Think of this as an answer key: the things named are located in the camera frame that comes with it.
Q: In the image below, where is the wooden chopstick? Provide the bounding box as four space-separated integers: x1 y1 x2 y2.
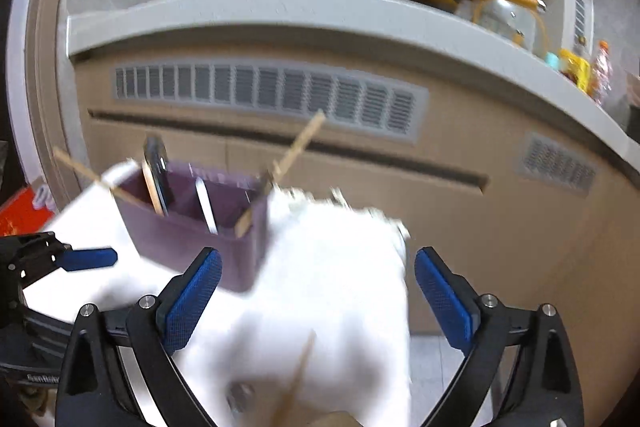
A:
53 146 146 207
269 331 317 427
233 109 326 239

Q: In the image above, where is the blue plastic spoon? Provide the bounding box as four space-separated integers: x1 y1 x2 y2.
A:
143 134 174 216

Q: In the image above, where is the white black measuring spoon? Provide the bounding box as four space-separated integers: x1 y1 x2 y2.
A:
195 178 218 234

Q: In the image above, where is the wooden spoon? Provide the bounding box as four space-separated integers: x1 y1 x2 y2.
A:
141 161 165 216

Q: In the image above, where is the metal spoon black handle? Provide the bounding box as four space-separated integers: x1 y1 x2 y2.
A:
226 381 255 415

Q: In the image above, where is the grey kitchen countertop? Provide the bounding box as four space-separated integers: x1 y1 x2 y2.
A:
65 0 639 173

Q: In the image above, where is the red box on floor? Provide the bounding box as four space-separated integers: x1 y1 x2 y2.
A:
0 176 58 236

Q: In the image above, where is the purple utensil holder box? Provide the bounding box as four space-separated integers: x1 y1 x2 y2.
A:
116 161 268 293

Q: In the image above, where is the white table cloth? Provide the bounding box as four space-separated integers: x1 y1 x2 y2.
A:
25 185 410 426

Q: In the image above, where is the small grey vent grille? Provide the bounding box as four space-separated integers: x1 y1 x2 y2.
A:
516 133 597 196

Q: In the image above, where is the condiment bottle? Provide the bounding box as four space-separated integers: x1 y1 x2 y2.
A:
588 40 612 106

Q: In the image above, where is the long grey vent grille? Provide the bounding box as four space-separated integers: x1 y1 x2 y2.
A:
112 57 430 142

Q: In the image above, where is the yellow jar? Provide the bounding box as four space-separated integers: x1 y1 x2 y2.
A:
559 49 590 93

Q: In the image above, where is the glass pot lid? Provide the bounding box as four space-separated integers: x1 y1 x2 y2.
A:
472 0 550 58

